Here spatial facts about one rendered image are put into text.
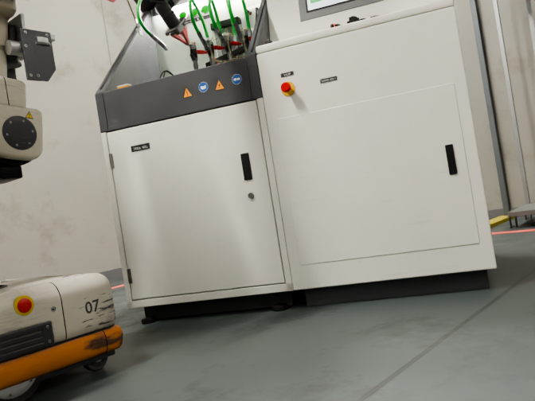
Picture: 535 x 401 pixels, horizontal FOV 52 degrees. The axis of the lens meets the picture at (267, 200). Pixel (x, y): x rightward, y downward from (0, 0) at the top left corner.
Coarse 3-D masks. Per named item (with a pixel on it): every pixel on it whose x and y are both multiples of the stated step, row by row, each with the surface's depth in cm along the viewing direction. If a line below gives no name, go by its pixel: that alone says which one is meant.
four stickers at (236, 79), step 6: (234, 78) 204; (240, 78) 204; (198, 84) 209; (204, 84) 208; (216, 84) 207; (222, 84) 206; (234, 84) 205; (186, 90) 210; (204, 90) 208; (216, 90) 207; (186, 96) 210
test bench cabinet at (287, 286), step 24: (264, 120) 202; (264, 144) 202; (120, 240) 221; (288, 264) 201; (240, 288) 207; (264, 288) 204; (288, 288) 201; (168, 312) 224; (192, 312) 221; (216, 312) 218
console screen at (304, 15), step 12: (300, 0) 223; (312, 0) 222; (324, 0) 220; (336, 0) 218; (348, 0) 216; (360, 0) 215; (372, 0) 213; (300, 12) 222; (312, 12) 221; (324, 12) 219; (336, 12) 217
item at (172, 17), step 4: (172, 12) 225; (168, 16) 223; (172, 16) 224; (176, 16) 226; (164, 20) 225; (168, 20) 224; (172, 20) 225; (176, 20) 226; (180, 20) 229; (184, 20) 230; (168, 24) 226; (172, 24) 226; (176, 24) 226; (180, 24) 227; (172, 28) 227; (176, 28) 224; (168, 32) 226; (176, 32) 225
